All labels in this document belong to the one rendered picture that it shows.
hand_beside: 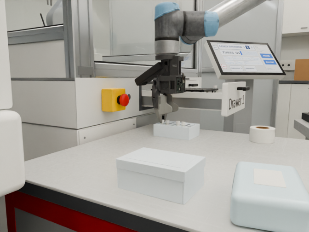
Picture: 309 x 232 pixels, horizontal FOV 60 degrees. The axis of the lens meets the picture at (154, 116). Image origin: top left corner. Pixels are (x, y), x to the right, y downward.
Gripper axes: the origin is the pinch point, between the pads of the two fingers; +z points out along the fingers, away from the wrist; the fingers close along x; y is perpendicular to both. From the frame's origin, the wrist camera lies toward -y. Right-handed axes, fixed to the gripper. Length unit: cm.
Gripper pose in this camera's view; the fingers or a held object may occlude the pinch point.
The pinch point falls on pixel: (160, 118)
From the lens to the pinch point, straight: 87.8
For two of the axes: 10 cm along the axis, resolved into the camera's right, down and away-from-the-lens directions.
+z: 0.0, 9.9, 1.5
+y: 8.6, 0.8, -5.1
